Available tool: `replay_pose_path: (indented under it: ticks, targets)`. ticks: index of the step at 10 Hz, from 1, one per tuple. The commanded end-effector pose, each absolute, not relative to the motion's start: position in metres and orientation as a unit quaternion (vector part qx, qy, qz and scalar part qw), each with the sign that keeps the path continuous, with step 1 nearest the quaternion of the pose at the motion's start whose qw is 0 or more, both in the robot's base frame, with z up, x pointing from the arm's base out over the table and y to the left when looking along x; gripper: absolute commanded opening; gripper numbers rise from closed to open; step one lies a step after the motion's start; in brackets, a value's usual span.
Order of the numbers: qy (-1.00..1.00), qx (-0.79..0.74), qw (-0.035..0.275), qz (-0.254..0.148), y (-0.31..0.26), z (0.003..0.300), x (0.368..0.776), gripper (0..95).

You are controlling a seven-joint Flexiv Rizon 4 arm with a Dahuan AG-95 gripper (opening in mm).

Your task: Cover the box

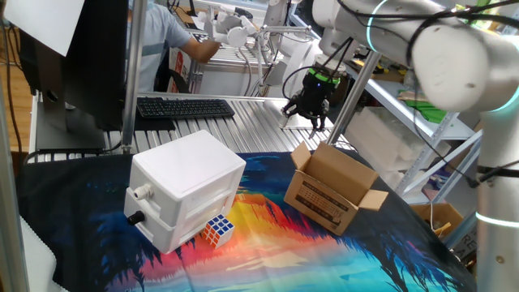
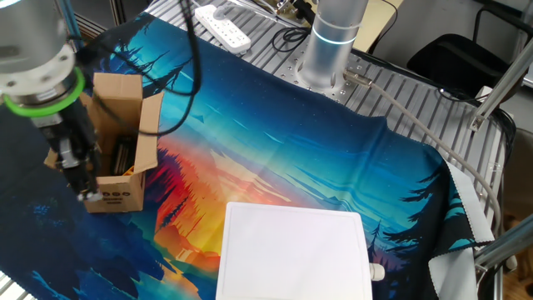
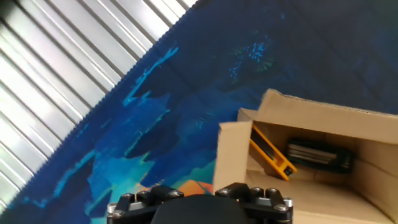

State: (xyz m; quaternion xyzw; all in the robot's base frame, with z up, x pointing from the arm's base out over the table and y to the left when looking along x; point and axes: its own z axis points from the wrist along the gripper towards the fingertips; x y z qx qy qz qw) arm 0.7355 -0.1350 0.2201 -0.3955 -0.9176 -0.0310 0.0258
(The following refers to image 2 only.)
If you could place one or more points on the brown cardboard box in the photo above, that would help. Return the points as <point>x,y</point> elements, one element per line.
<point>121,96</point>

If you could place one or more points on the beige board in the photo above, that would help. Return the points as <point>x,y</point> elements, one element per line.
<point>375,29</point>

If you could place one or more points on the white plastic drawer cabinet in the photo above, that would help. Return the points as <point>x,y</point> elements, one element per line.
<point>291,250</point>

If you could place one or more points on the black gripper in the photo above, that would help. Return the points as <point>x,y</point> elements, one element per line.
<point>87,137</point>

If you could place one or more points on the black office chair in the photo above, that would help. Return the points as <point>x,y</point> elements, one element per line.
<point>454,62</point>

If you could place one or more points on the colourful forest print tablecloth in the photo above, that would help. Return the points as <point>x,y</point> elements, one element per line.
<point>291,137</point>

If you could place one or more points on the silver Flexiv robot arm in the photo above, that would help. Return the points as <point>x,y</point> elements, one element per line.
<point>333,54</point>

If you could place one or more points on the aluminium frame post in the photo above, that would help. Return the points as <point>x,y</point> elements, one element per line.
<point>68,21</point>
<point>504,246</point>
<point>499,89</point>

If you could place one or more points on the white power strip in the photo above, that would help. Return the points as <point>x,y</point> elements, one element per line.
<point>225,29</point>

